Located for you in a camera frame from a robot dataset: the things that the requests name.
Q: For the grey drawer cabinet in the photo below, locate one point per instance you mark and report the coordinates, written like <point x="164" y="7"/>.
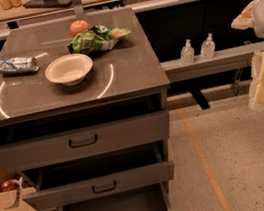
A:
<point x="125" y="82"/>

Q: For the white paper bowl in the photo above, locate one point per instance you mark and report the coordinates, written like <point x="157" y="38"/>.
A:
<point x="69" y="70"/>

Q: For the red apple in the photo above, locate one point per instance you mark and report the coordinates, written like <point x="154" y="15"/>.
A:
<point x="78" y="26"/>

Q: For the grey middle drawer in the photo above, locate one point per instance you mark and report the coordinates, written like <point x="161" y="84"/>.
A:
<point x="97" y="176"/>

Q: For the right clear sanitizer bottle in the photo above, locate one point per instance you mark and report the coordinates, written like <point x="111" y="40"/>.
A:
<point x="208" y="47"/>

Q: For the grey top drawer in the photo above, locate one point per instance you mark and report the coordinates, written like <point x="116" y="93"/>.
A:
<point x="80" y="143"/>

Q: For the crushed blue white can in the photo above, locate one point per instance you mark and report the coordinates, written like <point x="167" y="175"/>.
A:
<point x="17" y="65"/>

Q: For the clear sanitizer bottle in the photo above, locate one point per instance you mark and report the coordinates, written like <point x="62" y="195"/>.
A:
<point x="187" y="53"/>
<point x="208" y="47"/>

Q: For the black monitor base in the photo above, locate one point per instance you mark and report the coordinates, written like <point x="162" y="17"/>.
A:
<point x="47" y="3"/>

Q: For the green chip bag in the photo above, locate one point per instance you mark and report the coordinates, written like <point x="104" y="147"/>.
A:
<point x="98" y="38"/>

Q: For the left clear sanitizer bottle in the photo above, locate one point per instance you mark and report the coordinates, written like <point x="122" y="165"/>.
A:
<point x="187" y="53"/>

